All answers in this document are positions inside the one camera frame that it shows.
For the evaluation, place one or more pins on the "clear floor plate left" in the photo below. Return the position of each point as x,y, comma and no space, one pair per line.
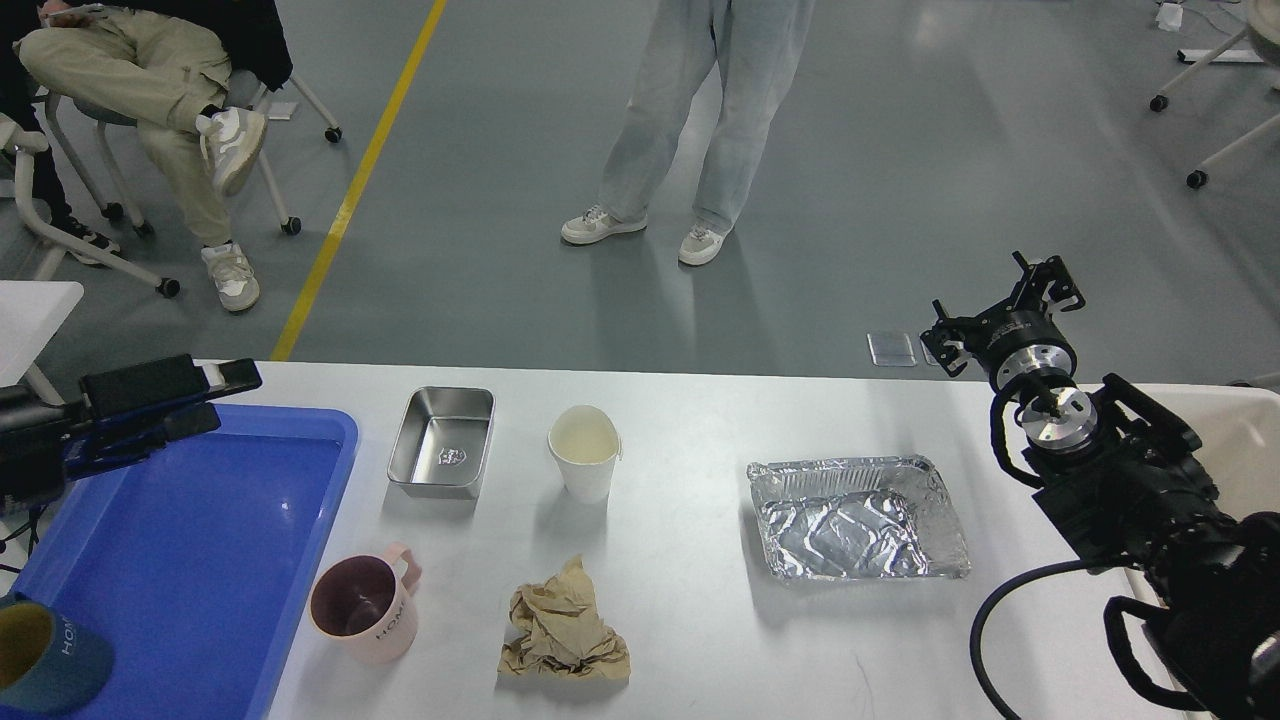
891,348

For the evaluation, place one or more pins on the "white side table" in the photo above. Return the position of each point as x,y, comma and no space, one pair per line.
31,313

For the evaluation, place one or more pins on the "white paper cup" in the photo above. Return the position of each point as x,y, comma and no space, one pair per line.
586,446

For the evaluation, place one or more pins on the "aluminium foil tray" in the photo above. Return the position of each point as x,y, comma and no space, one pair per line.
849,519

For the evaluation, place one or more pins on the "clear floor plate right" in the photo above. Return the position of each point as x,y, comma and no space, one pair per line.
934,352

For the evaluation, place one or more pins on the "dark blue mug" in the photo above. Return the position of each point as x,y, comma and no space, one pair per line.
50,664

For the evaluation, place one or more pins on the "pink home mug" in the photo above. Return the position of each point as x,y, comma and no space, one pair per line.
366,604

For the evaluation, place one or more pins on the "stainless steel rectangular tin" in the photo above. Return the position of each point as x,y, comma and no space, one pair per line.
442,443

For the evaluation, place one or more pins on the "seated person in khaki trousers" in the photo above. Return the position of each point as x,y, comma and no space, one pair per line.
167,66

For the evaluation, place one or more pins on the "crumpled brown paper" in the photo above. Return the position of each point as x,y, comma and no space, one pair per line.
559,631

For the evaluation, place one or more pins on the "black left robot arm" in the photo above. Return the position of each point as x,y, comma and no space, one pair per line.
123,416

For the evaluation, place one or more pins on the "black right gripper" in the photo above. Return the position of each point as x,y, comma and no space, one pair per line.
1011,345

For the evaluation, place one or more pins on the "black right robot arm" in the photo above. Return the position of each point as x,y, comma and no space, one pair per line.
1117,475

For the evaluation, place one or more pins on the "clear floor plate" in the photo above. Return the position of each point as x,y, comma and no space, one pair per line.
934,352
891,348

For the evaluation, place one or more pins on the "white plastic bin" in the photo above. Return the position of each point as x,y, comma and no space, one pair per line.
1239,430

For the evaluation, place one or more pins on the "blue plastic tray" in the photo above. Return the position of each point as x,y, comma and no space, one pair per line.
196,563

